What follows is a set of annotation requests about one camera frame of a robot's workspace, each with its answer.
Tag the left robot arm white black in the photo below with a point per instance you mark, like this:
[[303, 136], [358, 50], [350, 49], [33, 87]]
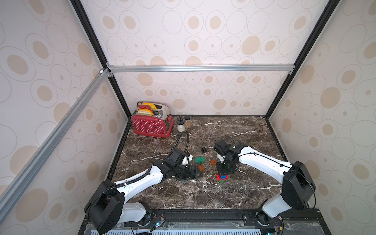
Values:
[[110, 205]]

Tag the green long lego brick centre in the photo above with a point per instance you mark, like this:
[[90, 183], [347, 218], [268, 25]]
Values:
[[199, 160]]

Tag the white salt shaker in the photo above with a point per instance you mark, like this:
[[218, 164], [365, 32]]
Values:
[[181, 124]]

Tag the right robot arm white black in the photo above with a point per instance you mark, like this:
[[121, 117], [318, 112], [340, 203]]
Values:
[[297, 184]]

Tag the yellow toy toast slice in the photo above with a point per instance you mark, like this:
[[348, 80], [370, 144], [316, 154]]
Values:
[[146, 105], [145, 112]]

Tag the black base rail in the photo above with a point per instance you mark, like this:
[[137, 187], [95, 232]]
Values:
[[225, 222]]

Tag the aluminium left frame bar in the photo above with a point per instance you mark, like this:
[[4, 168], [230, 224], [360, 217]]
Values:
[[28, 173]]

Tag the brown pepper shaker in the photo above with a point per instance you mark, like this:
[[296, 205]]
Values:
[[188, 122]]

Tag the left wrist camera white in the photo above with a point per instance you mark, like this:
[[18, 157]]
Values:
[[186, 160]]

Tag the red toy toaster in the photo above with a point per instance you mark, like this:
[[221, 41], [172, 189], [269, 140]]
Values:
[[159, 125]]

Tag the aluminium horizontal frame bar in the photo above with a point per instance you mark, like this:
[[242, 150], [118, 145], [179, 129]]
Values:
[[201, 68]]

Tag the yellow toy toast slice front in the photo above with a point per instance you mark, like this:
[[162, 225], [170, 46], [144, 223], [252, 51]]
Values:
[[145, 112]]

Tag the red long lego brick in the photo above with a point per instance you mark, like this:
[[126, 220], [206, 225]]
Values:
[[218, 177]]

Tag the yellow toy toast slice back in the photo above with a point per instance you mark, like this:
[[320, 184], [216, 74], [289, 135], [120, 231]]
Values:
[[146, 105]]

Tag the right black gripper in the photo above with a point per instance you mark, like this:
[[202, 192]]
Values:
[[224, 166]]

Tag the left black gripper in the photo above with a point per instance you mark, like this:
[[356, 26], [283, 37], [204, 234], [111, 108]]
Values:
[[189, 175]]

